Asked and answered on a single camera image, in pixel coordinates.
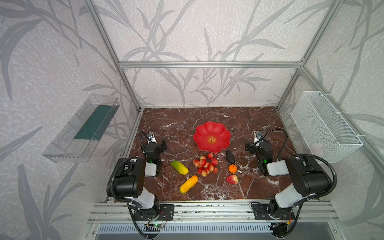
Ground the red flower-shaped fruit bowl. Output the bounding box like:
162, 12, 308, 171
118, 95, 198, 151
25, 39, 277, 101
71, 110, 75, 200
193, 122, 231, 153

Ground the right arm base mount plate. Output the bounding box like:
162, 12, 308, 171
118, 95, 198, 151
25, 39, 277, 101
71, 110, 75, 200
251, 202, 296, 221

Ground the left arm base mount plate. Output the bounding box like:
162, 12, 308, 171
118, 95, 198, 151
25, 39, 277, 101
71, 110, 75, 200
134, 204, 175, 221

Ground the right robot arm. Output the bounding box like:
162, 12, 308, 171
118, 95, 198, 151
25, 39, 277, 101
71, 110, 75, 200
245, 141, 337, 220

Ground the dark fake avocado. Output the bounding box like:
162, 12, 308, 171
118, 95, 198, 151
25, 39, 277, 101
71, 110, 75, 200
226, 150, 236, 165

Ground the green circuit board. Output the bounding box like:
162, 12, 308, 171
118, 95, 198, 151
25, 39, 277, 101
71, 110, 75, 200
145, 223, 166, 232

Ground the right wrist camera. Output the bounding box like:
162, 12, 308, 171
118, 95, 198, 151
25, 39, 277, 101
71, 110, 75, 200
254, 131, 264, 146

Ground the yellow fake fruit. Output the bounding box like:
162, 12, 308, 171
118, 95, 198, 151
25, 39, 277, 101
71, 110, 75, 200
180, 175, 199, 194

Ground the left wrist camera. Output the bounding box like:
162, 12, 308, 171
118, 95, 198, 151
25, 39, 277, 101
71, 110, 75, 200
147, 132, 157, 144

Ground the fake orange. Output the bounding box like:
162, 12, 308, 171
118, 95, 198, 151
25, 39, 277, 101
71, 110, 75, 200
229, 165, 238, 174

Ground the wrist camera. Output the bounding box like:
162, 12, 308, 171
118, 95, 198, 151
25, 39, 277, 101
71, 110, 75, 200
147, 132, 157, 144
254, 131, 264, 146

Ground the red fake lychee bunch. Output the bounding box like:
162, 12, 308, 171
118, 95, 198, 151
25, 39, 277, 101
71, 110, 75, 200
192, 153, 219, 177

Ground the white wire mesh basket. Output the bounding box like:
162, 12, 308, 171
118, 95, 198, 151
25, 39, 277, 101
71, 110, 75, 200
291, 91, 364, 163

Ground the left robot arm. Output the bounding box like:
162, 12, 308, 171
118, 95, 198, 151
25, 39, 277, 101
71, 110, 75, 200
106, 140, 168, 215

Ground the right controller box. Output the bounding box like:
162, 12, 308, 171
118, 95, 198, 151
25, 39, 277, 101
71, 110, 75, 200
269, 223, 289, 239

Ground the aluminium rail frame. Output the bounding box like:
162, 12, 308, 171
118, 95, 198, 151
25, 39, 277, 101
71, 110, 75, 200
87, 200, 340, 224

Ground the clear plastic wall tray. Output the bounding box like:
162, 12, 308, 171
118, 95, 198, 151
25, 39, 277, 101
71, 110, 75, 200
42, 94, 120, 163

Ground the red yellow fake strawberry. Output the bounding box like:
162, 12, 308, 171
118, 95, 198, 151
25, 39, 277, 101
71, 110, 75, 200
226, 175, 239, 185

